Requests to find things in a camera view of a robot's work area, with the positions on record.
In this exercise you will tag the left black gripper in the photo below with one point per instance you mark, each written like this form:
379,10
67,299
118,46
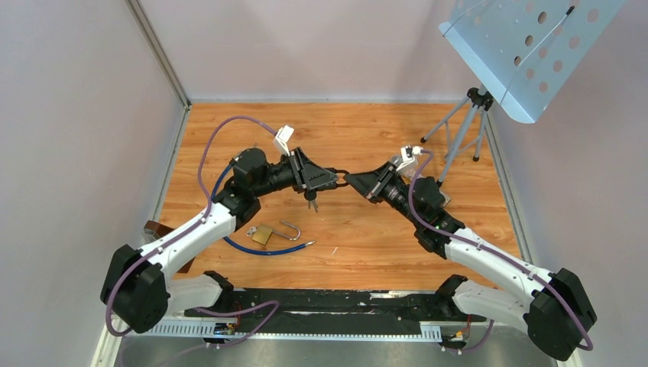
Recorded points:
309,174

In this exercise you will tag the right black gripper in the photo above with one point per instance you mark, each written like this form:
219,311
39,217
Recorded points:
377,178

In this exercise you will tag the brass padlock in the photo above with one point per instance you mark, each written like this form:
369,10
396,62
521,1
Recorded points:
261,234

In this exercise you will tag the small black padlock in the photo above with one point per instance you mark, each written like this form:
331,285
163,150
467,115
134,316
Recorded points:
341,182

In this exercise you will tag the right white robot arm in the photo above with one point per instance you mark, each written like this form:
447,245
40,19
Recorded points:
552,308

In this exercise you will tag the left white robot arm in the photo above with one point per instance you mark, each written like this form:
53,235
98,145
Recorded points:
139,287

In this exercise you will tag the glitter microphone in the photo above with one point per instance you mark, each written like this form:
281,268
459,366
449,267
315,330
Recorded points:
446,198

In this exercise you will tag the blue music stand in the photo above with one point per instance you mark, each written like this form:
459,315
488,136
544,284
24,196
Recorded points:
523,52

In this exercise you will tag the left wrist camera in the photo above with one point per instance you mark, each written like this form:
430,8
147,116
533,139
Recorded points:
282,138

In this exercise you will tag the blue cable lock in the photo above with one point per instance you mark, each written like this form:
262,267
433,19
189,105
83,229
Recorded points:
251,251

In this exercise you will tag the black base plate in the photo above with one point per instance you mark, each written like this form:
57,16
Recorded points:
346,312

